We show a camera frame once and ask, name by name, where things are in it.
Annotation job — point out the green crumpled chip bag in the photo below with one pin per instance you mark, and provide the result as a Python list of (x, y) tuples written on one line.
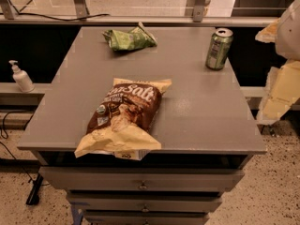
[(135, 39)]

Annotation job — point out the green soda can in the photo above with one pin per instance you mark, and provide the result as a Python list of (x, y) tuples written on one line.
[(220, 43)]

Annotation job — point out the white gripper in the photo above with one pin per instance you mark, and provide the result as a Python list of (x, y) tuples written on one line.
[(289, 35)]

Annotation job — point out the brown sea salt chip bag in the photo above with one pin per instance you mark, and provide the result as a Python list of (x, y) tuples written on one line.
[(121, 123)]

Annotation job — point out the top drawer knob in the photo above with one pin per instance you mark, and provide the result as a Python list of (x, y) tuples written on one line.
[(143, 186)]

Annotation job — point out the white pump soap bottle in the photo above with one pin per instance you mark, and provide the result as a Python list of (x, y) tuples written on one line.
[(21, 77)]

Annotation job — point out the grey drawer cabinet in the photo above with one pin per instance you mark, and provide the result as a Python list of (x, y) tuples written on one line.
[(205, 127)]

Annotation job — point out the drawer knob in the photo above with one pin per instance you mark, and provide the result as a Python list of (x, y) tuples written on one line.
[(145, 209), (143, 186)]

